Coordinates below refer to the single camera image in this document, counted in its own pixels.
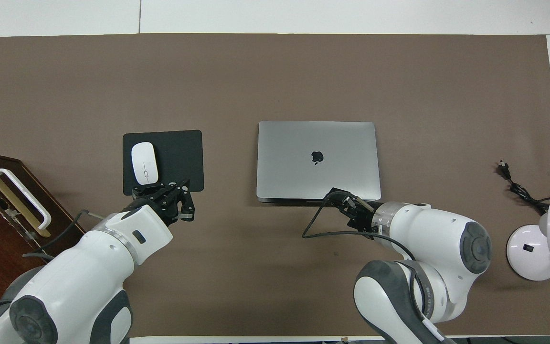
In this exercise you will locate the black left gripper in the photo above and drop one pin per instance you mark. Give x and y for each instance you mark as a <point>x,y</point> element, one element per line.
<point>170,206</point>

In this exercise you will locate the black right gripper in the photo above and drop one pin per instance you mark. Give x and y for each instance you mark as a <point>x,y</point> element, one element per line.
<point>361,217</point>

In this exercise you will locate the white computer mouse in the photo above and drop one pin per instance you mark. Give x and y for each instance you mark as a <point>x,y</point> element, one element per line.
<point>144,163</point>

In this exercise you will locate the black mouse pad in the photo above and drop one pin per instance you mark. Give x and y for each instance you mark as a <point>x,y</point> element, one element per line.
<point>179,157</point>

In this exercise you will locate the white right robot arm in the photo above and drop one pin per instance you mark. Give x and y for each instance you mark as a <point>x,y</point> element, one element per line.
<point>442,239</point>

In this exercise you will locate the white desk lamp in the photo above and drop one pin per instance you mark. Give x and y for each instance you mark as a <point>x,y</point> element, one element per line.
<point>528,253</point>

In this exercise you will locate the silver grey laptop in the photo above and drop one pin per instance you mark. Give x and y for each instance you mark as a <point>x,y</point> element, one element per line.
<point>318,160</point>

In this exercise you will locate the brown table mat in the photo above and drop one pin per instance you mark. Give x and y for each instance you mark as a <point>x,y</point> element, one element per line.
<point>275,76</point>

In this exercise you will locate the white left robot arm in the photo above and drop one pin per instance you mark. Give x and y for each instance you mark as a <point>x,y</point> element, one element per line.
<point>79,272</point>

